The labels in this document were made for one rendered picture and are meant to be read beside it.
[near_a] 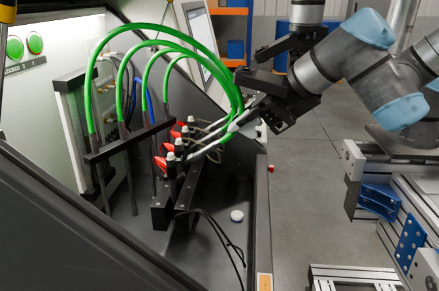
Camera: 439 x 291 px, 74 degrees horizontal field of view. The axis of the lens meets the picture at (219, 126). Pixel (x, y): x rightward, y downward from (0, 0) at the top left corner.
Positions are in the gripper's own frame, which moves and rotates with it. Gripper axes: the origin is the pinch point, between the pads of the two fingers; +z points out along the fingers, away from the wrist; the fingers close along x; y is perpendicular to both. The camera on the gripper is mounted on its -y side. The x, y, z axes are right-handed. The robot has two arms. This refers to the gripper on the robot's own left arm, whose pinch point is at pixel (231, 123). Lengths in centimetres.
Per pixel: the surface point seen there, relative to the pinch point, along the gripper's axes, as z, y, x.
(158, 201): 26.7, 1.3, -11.8
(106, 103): 38.1, -28.5, 10.5
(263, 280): 4.8, 23.0, -23.5
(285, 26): 135, 46, 456
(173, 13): 10.3, -31.5, 33.7
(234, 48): 246, 11, 483
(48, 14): 9.2, -45.4, -3.4
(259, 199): 14.7, 22.7, 1.3
